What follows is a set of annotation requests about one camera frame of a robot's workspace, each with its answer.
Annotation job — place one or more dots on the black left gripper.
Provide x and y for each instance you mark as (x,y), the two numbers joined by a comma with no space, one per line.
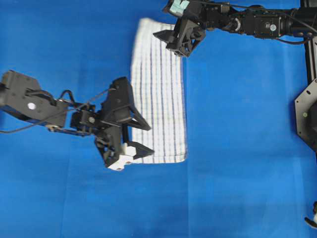
(114,118)

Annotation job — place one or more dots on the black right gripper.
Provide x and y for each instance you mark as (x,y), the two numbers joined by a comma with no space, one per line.
(183,38)

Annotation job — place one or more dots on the white blue-striped towel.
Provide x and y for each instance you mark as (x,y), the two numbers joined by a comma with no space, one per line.
(158,88)

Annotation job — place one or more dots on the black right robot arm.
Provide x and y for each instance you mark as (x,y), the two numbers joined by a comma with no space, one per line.
(196,17)

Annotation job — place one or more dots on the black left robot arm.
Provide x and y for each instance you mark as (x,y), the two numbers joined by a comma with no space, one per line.
(22,97)

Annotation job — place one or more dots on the blue table cloth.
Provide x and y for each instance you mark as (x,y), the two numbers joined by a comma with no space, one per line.
(247,174)

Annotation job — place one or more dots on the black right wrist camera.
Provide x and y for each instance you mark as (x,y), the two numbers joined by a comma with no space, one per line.
(180,8)

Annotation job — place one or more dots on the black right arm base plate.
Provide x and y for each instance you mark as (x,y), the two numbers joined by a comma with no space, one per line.
(306,115)

